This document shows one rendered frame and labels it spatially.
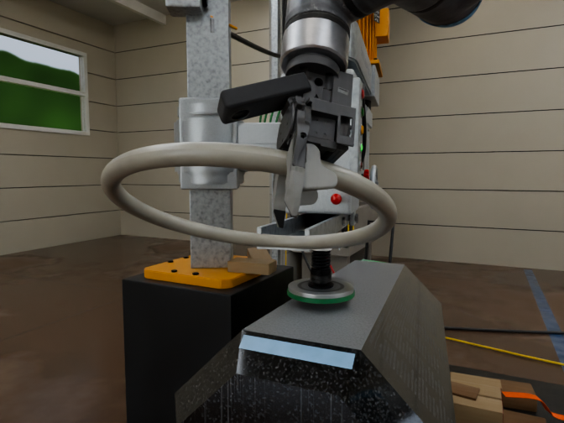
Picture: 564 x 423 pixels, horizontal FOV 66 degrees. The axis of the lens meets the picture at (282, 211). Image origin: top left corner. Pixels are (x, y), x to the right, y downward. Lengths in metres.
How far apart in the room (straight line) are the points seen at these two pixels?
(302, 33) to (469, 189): 5.79
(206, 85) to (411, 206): 4.72
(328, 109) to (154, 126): 7.94
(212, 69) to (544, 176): 4.98
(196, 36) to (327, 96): 1.57
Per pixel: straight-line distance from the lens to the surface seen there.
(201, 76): 2.06
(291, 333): 1.18
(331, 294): 1.34
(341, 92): 0.58
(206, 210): 2.03
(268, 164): 0.52
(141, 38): 8.90
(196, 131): 1.96
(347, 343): 1.13
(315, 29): 0.58
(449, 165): 6.30
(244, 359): 1.17
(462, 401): 2.25
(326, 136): 0.54
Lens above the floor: 1.23
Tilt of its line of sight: 5 degrees down
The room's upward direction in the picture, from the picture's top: straight up
